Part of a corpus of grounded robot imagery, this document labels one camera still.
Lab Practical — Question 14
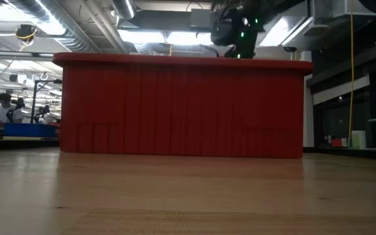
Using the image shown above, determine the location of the pale green container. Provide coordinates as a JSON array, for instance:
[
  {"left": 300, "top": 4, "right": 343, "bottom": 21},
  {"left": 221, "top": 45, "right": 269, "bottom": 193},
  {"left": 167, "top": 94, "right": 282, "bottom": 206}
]
[{"left": 351, "top": 130, "right": 368, "bottom": 150}]

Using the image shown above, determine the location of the red plastic bin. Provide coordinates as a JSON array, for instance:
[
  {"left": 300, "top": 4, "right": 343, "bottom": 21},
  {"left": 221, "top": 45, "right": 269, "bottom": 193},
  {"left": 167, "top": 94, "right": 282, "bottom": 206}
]
[{"left": 52, "top": 52, "right": 314, "bottom": 159}]

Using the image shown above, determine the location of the black round ceiling camera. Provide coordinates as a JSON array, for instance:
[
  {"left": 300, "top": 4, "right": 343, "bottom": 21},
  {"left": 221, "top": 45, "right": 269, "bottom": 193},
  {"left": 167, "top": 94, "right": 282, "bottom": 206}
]
[{"left": 14, "top": 23, "right": 39, "bottom": 42}]

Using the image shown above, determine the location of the person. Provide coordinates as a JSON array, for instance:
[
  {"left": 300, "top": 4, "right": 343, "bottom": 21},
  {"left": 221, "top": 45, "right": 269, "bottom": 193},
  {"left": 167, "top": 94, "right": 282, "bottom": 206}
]
[{"left": 0, "top": 93, "right": 24, "bottom": 125}]

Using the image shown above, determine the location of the grey ceiling box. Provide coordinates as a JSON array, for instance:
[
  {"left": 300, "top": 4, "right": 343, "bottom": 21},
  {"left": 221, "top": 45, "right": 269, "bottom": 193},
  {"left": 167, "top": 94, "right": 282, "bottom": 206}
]
[{"left": 189, "top": 8, "right": 213, "bottom": 33}]

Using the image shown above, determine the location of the black metal stand frame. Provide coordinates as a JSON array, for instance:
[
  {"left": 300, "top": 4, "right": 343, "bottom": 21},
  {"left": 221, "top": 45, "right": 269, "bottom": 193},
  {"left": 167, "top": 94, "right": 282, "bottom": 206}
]
[{"left": 30, "top": 79, "right": 63, "bottom": 125}]

